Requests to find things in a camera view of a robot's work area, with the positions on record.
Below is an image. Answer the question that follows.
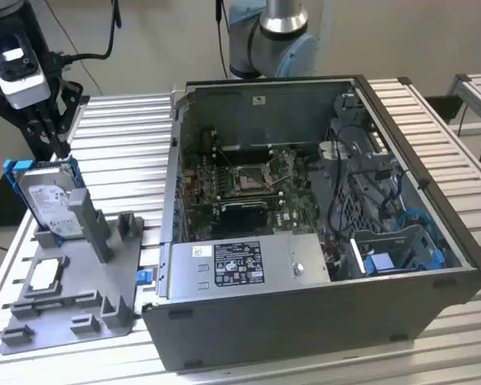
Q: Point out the black open PC case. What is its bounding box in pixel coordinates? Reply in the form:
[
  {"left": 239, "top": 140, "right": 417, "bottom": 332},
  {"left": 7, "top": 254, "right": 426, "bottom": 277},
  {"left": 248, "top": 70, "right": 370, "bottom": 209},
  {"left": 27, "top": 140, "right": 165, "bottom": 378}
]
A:
[{"left": 141, "top": 74, "right": 481, "bottom": 372}]

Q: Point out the silver CPU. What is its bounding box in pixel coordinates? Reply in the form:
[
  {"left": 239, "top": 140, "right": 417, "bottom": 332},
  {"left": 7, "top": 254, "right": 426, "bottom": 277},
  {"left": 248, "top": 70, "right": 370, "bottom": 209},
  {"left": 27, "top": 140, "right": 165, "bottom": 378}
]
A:
[{"left": 30, "top": 259, "right": 63, "bottom": 290}]

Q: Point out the black expansion card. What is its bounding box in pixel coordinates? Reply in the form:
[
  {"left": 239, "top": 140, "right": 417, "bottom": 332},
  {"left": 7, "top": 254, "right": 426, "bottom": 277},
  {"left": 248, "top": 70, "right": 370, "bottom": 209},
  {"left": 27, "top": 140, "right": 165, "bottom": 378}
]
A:
[{"left": 218, "top": 202, "right": 268, "bottom": 236}]

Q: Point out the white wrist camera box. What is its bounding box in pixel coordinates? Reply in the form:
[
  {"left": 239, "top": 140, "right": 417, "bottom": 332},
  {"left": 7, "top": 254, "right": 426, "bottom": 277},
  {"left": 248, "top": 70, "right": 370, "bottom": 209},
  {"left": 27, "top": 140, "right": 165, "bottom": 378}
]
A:
[{"left": 0, "top": 30, "right": 52, "bottom": 110}]

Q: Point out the green motherboard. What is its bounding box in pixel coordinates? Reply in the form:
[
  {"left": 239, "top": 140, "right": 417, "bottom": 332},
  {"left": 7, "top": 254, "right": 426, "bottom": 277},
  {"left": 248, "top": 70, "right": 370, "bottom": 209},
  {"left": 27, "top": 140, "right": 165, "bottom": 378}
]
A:
[{"left": 176, "top": 148, "right": 325, "bottom": 245}]

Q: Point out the black wire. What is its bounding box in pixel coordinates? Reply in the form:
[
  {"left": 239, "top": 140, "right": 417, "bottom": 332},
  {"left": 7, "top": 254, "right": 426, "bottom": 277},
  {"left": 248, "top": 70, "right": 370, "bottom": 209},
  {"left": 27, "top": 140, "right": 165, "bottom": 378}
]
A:
[{"left": 328, "top": 124, "right": 372, "bottom": 241}]

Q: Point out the grey parts rack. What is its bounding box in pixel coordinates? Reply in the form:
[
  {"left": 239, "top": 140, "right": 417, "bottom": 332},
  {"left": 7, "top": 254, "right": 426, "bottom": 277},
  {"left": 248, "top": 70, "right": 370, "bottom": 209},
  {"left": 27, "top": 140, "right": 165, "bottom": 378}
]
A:
[{"left": 0, "top": 188, "right": 146, "bottom": 356}]

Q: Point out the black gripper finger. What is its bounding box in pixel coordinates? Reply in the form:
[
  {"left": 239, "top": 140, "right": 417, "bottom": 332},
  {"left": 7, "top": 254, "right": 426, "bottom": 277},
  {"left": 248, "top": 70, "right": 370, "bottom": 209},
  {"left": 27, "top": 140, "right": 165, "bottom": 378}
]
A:
[
  {"left": 50, "top": 81, "right": 84, "bottom": 160},
  {"left": 0, "top": 89, "right": 62, "bottom": 160}
]

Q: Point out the blue plastic bracket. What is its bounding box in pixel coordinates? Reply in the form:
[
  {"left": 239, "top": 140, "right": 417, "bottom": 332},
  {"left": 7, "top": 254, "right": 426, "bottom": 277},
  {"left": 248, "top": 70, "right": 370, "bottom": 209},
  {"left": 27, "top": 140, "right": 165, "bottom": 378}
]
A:
[{"left": 362, "top": 253, "right": 394, "bottom": 277}]

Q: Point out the blue wire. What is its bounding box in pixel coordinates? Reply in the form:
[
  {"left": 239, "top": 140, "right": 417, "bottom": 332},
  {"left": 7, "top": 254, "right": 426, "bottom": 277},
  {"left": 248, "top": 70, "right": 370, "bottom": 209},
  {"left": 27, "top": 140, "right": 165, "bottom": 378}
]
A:
[{"left": 398, "top": 208, "right": 430, "bottom": 242}]

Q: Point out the silver power supply with label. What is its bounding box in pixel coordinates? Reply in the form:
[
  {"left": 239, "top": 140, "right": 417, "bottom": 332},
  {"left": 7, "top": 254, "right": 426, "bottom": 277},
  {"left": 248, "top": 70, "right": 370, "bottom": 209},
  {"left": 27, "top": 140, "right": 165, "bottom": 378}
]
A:
[{"left": 166, "top": 234, "right": 332, "bottom": 300}]

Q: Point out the CPU socket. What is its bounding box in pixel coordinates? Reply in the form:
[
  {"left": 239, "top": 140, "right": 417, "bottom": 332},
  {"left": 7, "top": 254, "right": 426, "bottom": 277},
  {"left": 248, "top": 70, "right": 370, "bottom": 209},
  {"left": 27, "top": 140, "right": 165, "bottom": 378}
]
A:
[{"left": 232, "top": 163, "right": 274, "bottom": 197}]

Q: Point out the hard disk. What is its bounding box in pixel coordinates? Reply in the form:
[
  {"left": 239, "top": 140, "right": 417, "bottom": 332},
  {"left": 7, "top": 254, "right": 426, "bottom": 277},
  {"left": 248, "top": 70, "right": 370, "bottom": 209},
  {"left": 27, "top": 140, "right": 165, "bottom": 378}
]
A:
[{"left": 3, "top": 157, "right": 85, "bottom": 244}]

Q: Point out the grey metal disk bay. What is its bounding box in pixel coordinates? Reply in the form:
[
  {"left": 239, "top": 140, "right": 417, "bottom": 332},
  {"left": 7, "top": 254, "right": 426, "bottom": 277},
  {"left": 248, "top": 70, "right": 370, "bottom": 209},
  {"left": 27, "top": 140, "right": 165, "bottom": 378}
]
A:
[{"left": 350, "top": 223, "right": 452, "bottom": 278}]

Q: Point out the thin black hanging cable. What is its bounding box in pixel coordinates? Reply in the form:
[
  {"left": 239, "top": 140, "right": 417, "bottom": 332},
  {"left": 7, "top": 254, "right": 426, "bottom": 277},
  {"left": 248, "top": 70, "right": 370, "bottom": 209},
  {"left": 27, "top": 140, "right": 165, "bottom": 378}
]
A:
[{"left": 213, "top": 0, "right": 230, "bottom": 79}]

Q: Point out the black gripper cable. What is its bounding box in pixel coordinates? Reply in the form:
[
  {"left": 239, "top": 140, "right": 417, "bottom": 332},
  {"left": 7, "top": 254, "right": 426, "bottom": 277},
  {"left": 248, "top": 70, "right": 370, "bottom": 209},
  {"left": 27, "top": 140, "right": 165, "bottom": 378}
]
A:
[{"left": 50, "top": 0, "right": 118, "bottom": 67}]

